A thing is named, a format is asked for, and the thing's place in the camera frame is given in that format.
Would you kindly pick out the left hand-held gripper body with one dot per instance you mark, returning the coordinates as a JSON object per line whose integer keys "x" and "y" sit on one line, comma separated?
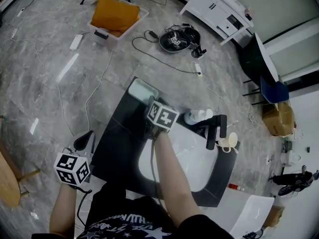
{"x": 72, "y": 168}

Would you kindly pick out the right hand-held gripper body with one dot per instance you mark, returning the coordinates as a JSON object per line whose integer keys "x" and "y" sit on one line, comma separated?
{"x": 163, "y": 117}

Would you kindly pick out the white rectangular plastic tray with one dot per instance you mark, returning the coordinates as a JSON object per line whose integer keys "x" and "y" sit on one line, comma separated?
{"x": 139, "y": 88}

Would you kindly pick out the person's left forearm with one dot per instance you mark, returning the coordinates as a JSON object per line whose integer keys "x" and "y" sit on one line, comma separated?
{"x": 62, "y": 208}

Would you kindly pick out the person's right forearm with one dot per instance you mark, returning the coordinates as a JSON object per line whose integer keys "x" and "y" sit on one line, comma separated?
{"x": 174, "y": 178}

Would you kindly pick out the dark vanity cabinet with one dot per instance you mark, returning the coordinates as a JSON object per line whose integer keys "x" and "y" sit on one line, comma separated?
{"x": 119, "y": 138}

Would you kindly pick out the white pump bottle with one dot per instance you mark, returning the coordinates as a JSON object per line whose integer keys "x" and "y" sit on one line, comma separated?
{"x": 195, "y": 117}

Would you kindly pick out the small white bottle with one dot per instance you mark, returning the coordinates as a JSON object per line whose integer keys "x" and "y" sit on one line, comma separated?
{"x": 208, "y": 113}

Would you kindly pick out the black faucet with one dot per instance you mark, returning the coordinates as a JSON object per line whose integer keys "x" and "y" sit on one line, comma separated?
{"x": 211, "y": 133}

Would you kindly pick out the white power strip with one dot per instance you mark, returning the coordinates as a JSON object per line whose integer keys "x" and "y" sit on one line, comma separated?
{"x": 14, "y": 34}
{"x": 197, "y": 69}
{"x": 76, "y": 42}

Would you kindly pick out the white sink basin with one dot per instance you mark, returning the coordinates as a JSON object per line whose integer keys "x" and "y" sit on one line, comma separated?
{"x": 195, "y": 163}

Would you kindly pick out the white cup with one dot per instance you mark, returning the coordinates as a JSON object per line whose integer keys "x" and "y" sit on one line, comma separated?
{"x": 219, "y": 133}

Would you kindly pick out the wooden coffee table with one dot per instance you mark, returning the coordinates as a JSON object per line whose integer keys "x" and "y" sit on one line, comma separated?
{"x": 8, "y": 183}

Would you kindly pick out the white storage bin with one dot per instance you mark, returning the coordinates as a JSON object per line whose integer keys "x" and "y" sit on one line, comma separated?
{"x": 119, "y": 35}

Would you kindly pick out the cream cup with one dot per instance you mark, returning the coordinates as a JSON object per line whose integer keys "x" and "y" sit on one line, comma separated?
{"x": 231, "y": 141}

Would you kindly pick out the person's black printed shirt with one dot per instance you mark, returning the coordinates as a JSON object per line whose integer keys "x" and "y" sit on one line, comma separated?
{"x": 129, "y": 218}

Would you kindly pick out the red tube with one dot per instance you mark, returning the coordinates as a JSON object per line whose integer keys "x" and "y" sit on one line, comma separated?
{"x": 234, "y": 187}

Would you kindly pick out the white cabinet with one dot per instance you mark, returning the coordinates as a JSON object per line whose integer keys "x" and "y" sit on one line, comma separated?
{"x": 216, "y": 11}

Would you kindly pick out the blue chair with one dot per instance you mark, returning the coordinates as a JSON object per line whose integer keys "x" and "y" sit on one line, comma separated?
{"x": 275, "y": 92}

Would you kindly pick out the cardboard box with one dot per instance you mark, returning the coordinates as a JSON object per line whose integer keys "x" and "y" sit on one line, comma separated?
{"x": 279, "y": 119}

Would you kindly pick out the white round appliance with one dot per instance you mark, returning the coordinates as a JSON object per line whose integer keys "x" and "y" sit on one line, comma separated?
{"x": 290, "y": 157}

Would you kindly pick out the black wheeled machine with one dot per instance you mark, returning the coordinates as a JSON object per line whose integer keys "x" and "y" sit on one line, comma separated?
{"x": 295, "y": 180}

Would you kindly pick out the flat cardboard piece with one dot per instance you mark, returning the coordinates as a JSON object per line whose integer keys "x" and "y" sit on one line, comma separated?
{"x": 274, "y": 215}

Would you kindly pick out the frosted glass window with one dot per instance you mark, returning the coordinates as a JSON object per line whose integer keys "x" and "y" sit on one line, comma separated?
{"x": 296, "y": 48}

